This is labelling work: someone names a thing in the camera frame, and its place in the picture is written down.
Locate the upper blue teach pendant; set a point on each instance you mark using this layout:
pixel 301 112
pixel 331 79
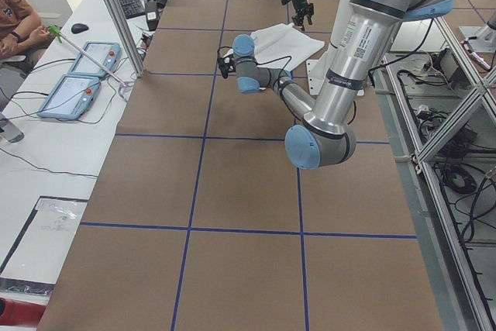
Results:
pixel 106 53

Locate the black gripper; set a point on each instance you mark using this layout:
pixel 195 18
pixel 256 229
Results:
pixel 300 8

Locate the black computer mouse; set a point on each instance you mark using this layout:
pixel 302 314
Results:
pixel 79 28

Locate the seated person orange shirt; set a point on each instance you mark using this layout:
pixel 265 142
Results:
pixel 22 33

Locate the plastic sheet bag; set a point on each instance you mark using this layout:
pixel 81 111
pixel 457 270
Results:
pixel 34 261

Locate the white long-sleeve printed shirt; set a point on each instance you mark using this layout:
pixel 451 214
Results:
pixel 283 46

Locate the lower blue teach pendant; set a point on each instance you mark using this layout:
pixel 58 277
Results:
pixel 71 97

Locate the aluminium frame post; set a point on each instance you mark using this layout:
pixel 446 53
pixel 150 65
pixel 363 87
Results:
pixel 125 35

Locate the black keyboard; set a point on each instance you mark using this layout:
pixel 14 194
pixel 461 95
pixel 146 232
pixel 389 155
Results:
pixel 132 8

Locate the blue teach pendant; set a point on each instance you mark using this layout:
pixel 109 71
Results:
pixel 71 97
pixel 106 53

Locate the white central pillar mount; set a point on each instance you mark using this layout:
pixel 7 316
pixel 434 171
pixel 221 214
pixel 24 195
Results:
pixel 317 69

